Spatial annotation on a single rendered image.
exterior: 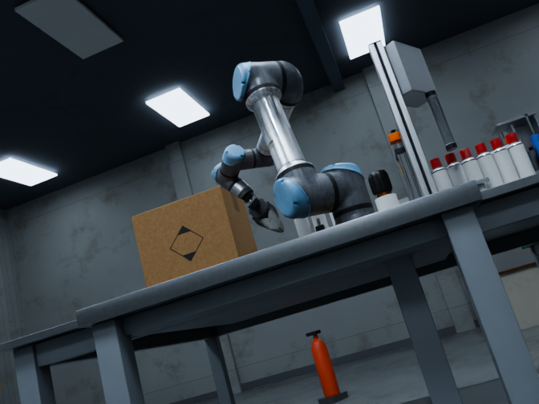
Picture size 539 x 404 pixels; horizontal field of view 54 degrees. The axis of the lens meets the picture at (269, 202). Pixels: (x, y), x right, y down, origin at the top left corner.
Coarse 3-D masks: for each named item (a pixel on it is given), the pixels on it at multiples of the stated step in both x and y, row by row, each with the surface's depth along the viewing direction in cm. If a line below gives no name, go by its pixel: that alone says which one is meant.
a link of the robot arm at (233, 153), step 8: (232, 144) 193; (224, 152) 192; (232, 152) 190; (240, 152) 191; (248, 152) 195; (224, 160) 192; (232, 160) 190; (240, 160) 191; (248, 160) 194; (224, 168) 194; (232, 168) 193; (240, 168) 194; (248, 168) 197; (232, 176) 197
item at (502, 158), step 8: (496, 144) 178; (496, 152) 177; (504, 152) 176; (496, 160) 177; (504, 160) 176; (512, 160) 176; (504, 168) 175; (512, 168) 175; (504, 176) 176; (512, 176) 174
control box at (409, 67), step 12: (384, 48) 178; (396, 48) 175; (408, 48) 181; (396, 60) 175; (408, 60) 178; (420, 60) 184; (396, 72) 175; (408, 72) 174; (420, 72) 180; (408, 84) 172; (420, 84) 177; (432, 84) 183; (408, 96) 176; (420, 96) 179
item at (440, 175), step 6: (432, 162) 182; (438, 162) 181; (432, 168) 182; (438, 168) 180; (444, 168) 180; (432, 174) 181; (438, 174) 179; (444, 174) 179; (438, 180) 179; (444, 180) 178; (450, 180) 179; (438, 186) 180; (444, 186) 178; (450, 186) 178
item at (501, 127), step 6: (528, 114) 183; (534, 114) 183; (510, 120) 184; (516, 120) 184; (522, 120) 186; (498, 126) 185; (504, 126) 187; (516, 126) 191; (492, 132) 192; (498, 132) 193
